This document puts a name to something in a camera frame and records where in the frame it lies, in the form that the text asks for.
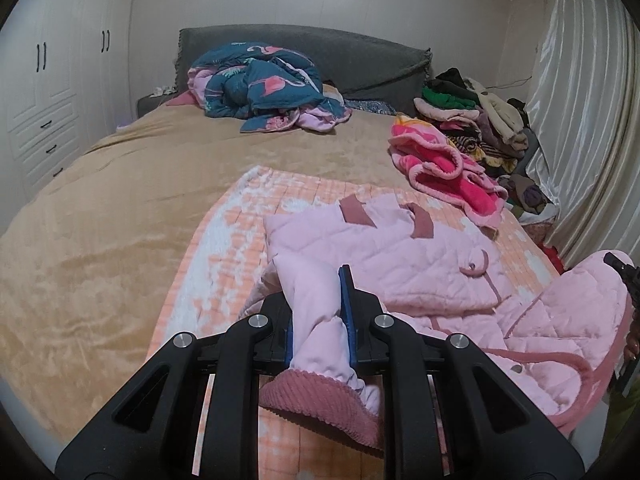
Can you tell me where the hot pink fleece garment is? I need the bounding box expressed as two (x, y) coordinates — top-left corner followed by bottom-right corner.
(388, 114), (508, 232)

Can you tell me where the person's right hand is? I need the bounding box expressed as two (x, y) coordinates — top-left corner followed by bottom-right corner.
(624, 310), (640, 362)

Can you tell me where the dark grey headboard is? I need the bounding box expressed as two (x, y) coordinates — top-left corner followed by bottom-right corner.
(175, 24), (433, 110)

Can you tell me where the pink quilted jacket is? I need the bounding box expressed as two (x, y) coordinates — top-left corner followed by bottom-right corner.
(242, 195), (631, 450)

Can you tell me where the white wardrobe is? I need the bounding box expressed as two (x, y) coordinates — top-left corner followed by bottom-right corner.
(1, 0), (134, 226)

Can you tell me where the cream satin curtain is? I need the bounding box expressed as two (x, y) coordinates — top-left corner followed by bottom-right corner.
(527, 0), (639, 266)

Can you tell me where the red plastic bag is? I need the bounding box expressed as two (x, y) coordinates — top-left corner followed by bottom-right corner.
(539, 244), (565, 274)

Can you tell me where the bag of clothes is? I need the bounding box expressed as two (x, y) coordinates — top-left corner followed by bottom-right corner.
(498, 174), (559, 226)

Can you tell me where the tan bedspread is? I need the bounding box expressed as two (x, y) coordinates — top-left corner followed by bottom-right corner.
(1, 105), (404, 443)

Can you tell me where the blue flamingo duvet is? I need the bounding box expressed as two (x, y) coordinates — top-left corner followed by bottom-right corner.
(188, 41), (352, 133)

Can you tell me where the pile of folded clothes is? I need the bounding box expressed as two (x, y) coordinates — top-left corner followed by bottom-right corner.
(413, 67), (539, 178)

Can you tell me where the orange plaid blanket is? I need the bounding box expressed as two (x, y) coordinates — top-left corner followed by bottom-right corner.
(144, 164), (561, 480)

